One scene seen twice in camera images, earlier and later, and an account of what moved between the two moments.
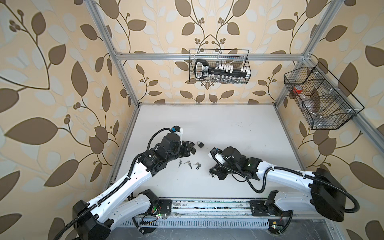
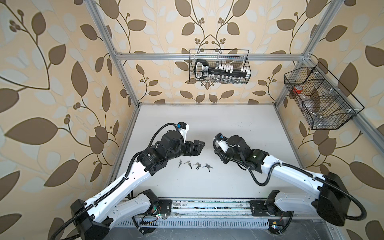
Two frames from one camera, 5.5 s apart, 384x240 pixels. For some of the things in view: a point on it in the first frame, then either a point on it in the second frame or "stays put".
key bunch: [198, 164] stays put
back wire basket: [219, 66] stays put
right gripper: [217, 171] → [224, 160]
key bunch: [189, 164] stays put
